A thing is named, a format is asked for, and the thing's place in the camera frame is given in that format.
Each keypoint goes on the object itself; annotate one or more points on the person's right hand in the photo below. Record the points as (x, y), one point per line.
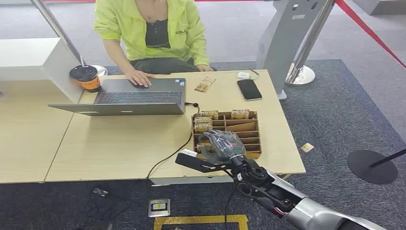
(139, 77)

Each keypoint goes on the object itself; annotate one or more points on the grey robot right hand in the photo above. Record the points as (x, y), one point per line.
(223, 147)

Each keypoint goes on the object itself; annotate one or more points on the person's left hand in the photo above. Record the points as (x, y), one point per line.
(204, 68)

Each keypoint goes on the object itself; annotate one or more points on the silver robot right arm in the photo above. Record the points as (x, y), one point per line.
(311, 212)

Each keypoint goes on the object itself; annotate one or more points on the hotel key card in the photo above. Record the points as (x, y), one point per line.
(202, 127)
(209, 114)
(240, 114)
(306, 147)
(205, 84)
(203, 147)
(203, 120)

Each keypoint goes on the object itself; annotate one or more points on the wooden card organizer box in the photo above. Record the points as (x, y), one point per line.
(244, 133)

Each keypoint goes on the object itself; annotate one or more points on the person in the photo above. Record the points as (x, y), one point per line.
(177, 35)

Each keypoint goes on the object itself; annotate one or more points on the grey laptop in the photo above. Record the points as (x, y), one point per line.
(139, 98)

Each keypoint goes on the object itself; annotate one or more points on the black smartphone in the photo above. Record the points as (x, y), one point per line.
(249, 89)

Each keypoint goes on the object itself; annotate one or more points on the black lidded coffee cup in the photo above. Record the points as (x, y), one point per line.
(87, 79)

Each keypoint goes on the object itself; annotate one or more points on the drinking straw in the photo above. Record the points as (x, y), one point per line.
(82, 61)

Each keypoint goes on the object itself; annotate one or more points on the grey kiosk stand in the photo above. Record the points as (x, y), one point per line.
(285, 41)

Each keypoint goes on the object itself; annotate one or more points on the metal floor socket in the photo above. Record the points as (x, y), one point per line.
(159, 208)

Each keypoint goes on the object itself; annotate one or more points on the white counter block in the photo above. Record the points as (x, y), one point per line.
(31, 60)

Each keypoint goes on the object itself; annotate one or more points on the small black floor device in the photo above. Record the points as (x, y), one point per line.
(100, 192)

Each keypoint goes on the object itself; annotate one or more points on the black stanchion base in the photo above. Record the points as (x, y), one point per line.
(368, 168)

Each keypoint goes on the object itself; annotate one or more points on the black stanchion pole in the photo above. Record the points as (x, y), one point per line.
(390, 158)

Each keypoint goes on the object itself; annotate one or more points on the red barrier belt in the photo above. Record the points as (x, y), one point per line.
(368, 30)

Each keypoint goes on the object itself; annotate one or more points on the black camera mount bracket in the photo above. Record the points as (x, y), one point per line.
(193, 163)

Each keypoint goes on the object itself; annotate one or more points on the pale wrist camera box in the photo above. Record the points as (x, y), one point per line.
(189, 153)

